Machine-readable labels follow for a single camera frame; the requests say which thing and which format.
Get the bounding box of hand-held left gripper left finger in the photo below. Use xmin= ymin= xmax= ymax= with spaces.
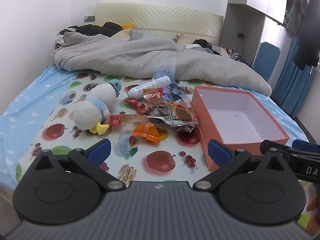
xmin=34 ymin=138 xmax=127 ymax=190

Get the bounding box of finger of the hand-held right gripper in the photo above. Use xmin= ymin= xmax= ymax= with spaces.
xmin=292 ymin=139 xmax=320 ymax=153
xmin=260 ymin=139 xmax=295 ymax=155

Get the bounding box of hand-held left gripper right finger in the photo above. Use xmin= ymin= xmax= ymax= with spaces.
xmin=194 ymin=139 xmax=287 ymax=190

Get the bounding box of pink cardboard box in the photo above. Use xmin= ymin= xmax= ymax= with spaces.
xmin=191 ymin=85 xmax=290 ymax=172

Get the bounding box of green-edged clear snack packet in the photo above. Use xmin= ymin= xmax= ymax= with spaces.
xmin=167 ymin=104 xmax=200 ymax=127

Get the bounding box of red snack packet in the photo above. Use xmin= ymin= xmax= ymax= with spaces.
xmin=124 ymin=98 xmax=148 ymax=115

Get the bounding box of person's right hand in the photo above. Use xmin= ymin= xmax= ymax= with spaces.
xmin=306 ymin=183 xmax=320 ymax=237

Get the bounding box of fruit print mat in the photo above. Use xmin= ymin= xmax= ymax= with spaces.
xmin=15 ymin=71 xmax=250 ymax=193

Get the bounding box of white plush duck toy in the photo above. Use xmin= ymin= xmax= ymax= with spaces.
xmin=72 ymin=79 xmax=122 ymax=136

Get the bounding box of long clear snack packet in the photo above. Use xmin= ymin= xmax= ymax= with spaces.
xmin=109 ymin=114 xmax=150 ymax=126

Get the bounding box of orange snack packet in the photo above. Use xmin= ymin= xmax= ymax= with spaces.
xmin=132 ymin=122 xmax=160 ymax=145

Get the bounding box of blue curtain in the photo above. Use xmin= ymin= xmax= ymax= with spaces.
xmin=271 ymin=34 xmax=316 ymax=123

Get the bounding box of pile of mixed snack bags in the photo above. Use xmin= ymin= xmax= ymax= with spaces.
xmin=142 ymin=87 xmax=200 ymax=133

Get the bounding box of dark blue wrapper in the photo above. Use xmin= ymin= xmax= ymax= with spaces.
xmin=168 ymin=82 xmax=187 ymax=99

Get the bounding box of white spray bottle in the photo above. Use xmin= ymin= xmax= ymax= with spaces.
xmin=127 ymin=76 xmax=172 ymax=98

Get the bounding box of blue chair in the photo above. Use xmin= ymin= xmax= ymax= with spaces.
xmin=252 ymin=42 xmax=281 ymax=83

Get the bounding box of light blue plastic bag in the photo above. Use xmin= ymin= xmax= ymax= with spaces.
xmin=153 ymin=67 xmax=176 ymax=83

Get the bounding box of grey duvet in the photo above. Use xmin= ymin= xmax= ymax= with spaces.
xmin=51 ymin=29 xmax=272 ymax=96

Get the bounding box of dark clothes heap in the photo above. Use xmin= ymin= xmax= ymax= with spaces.
xmin=194 ymin=39 xmax=222 ymax=55

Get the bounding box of hanging black garment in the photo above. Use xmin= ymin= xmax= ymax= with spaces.
xmin=292 ymin=0 xmax=320 ymax=71

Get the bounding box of beige pillow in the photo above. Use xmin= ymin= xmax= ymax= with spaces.
xmin=110 ymin=29 xmax=132 ymax=42

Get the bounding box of black clothing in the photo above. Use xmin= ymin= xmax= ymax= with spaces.
xmin=75 ymin=22 xmax=123 ymax=37

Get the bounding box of hanging grey jacket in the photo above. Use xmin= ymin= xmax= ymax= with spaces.
xmin=286 ymin=0 xmax=308 ymax=36

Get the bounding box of cream quilted headboard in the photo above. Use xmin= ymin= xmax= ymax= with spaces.
xmin=94 ymin=3 xmax=224 ymax=44

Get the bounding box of white wall cabinet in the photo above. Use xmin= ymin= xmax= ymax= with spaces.
xmin=220 ymin=0 xmax=288 ymax=65

